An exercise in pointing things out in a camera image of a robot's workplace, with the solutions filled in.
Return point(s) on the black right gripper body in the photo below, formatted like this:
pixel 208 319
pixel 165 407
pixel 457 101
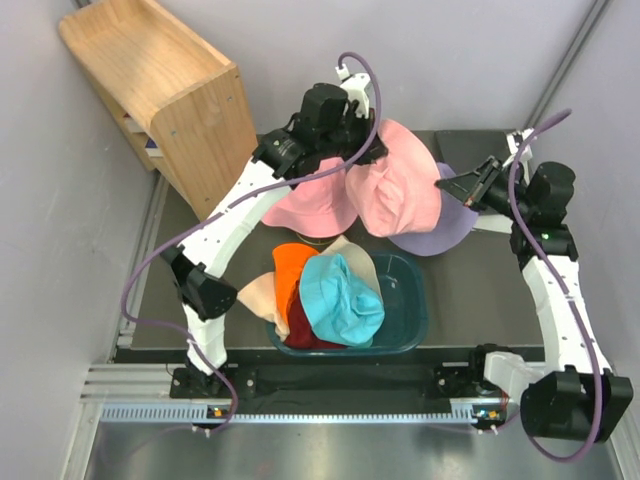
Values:
pixel 496 194

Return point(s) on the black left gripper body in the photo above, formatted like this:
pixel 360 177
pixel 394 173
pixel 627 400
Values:
pixel 350 128

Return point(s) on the lavender bucket hat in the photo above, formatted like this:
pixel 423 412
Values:
pixel 416 215

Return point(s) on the light pink bucket hat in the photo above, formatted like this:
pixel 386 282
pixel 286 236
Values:
pixel 364 182

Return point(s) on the turquoise bucket hat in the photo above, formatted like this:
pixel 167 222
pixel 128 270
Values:
pixel 340 307

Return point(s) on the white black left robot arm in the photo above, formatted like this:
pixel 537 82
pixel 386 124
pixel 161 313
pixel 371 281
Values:
pixel 333 164

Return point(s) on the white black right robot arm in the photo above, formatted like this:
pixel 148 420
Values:
pixel 577 389

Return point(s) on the teal plastic basin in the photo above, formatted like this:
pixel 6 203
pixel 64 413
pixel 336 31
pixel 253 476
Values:
pixel 406 313

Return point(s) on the beige bucket hat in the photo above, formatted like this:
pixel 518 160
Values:
pixel 358 260

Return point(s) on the orange bucket hat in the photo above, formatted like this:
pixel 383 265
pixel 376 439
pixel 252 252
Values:
pixel 289 261

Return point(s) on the wooden shelf unit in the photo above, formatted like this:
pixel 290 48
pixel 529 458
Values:
pixel 186 95

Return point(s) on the peach bucket hat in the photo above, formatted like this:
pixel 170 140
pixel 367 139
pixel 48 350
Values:
pixel 259 297

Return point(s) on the dark red bucket hat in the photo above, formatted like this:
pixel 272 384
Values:
pixel 301 335

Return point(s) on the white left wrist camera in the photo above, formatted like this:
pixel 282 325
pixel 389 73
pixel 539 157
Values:
pixel 359 89

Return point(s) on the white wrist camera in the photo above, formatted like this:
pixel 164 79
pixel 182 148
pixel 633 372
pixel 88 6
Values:
pixel 359 89
pixel 514 140

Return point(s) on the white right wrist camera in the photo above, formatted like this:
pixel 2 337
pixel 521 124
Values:
pixel 514 140

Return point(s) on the gold wire hat stand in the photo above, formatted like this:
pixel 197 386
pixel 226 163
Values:
pixel 316 242

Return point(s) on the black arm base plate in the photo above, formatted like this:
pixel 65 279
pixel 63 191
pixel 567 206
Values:
pixel 423 379

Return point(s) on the aluminium frame rail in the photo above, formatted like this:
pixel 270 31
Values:
pixel 134 425

